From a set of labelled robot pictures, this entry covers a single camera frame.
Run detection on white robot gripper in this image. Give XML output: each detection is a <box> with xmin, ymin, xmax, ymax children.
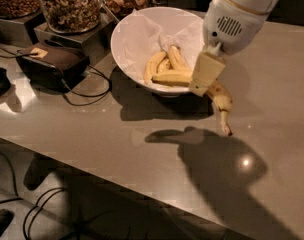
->
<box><xmin>188</xmin><ymin>0</ymin><xmax>267</xmax><ymax>97</ymax></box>

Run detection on long spotted yellow banana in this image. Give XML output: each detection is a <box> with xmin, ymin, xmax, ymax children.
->
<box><xmin>206</xmin><ymin>81</ymin><xmax>233</xmax><ymax>136</ymax></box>

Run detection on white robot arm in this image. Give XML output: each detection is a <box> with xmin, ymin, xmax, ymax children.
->
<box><xmin>189</xmin><ymin>0</ymin><xmax>279</xmax><ymax>96</ymax></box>

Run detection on small middle yellow banana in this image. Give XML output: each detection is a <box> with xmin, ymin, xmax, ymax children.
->
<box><xmin>152</xmin><ymin>70</ymin><xmax>192</xmax><ymax>87</ymax></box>

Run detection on upright yellow banana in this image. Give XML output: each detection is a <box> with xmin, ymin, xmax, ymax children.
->
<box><xmin>168</xmin><ymin>46</ymin><xmax>191</xmax><ymax>72</ymax></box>

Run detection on white ceramic bowl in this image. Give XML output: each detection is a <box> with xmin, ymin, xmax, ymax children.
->
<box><xmin>110</xmin><ymin>6</ymin><xmax>213</xmax><ymax>97</ymax></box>

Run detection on small lower-left yellow banana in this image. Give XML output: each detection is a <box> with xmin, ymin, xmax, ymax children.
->
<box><xmin>143</xmin><ymin>51</ymin><xmax>167</xmax><ymax>84</ymax></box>

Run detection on white paper bowl liner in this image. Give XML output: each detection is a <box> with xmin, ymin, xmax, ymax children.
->
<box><xmin>119</xmin><ymin>9</ymin><xmax>206</xmax><ymax>90</ymax></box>

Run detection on steel stand under mixed nuts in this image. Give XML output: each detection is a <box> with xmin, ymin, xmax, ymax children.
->
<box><xmin>34</xmin><ymin>13</ymin><xmax>115</xmax><ymax>65</ymax></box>

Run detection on glass jar of mixed nuts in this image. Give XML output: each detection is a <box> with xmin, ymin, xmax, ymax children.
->
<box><xmin>39</xmin><ymin>0</ymin><xmax>100</xmax><ymax>34</ymax></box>

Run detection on dark brown box with label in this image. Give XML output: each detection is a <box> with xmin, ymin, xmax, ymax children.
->
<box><xmin>16</xmin><ymin>42</ymin><xmax>90</xmax><ymax>93</ymax></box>

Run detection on steel stand under brown nuts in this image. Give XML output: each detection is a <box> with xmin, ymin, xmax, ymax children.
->
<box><xmin>0</xmin><ymin>11</ymin><xmax>45</xmax><ymax>47</ymax></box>

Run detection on dark shoe on floor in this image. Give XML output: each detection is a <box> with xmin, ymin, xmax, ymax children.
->
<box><xmin>0</xmin><ymin>209</ymin><xmax>14</xmax><ymax>237</ymax></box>

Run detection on black cable on table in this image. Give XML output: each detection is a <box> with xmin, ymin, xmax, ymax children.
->
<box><xmin>0</xmin><ymin>39</ymin><xmax>113</xmax><ymax>107</ymax></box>

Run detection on black cables on floor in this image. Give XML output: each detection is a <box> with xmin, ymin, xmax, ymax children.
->
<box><xmin>0</xmin><ymin>147</ymin><xmax>126</xmax><ymax>240</ymax></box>

